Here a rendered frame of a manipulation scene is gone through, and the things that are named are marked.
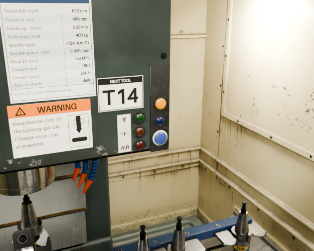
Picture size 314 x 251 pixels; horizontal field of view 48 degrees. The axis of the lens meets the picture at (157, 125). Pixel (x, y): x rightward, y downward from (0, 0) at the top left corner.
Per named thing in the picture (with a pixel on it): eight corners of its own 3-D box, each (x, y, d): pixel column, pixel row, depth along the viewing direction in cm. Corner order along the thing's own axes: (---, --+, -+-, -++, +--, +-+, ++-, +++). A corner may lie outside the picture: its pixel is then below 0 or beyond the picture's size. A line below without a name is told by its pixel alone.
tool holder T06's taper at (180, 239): (179, 241, 106) (180, 221, 104) (189, 248, 102) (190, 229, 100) (167, 246, 103) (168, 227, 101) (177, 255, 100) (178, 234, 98)
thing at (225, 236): (239, 243, 107) (240, 241, 107) (225, 248, 105) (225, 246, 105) (227, 231, 113) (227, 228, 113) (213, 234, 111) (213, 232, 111)
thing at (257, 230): (269, 235, 111) (269, 233, 111) (255, 239, 109) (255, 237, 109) (255, 223, 117) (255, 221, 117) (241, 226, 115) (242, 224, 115)
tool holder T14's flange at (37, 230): (40, 223, 101) (39, 215, 100) (44, 234, 96) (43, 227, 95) (17, 229, 98) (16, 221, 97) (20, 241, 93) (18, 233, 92)
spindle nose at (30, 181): (43, 163, 102) (39, 124, 99) (65, 184, 90) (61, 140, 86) (-17, 178, 93) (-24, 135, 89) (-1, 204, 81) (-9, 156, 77)
